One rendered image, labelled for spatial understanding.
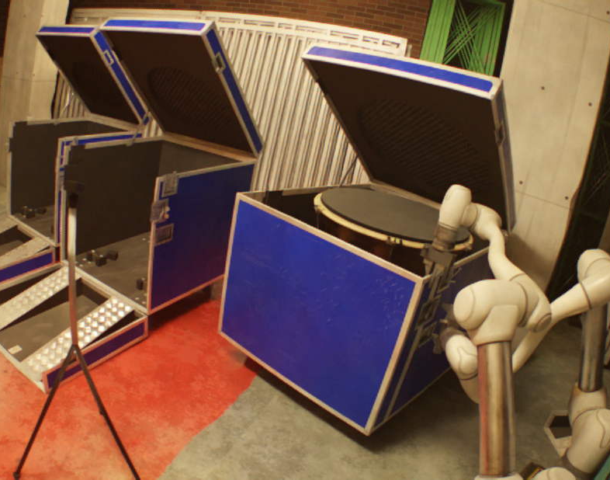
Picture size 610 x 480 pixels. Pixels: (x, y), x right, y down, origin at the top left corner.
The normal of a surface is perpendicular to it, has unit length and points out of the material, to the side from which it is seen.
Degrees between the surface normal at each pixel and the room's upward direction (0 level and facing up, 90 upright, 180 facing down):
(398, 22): 90
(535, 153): 90
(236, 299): 90
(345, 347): 90
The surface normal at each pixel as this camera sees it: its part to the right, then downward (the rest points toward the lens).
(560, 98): -0.33, 0.23
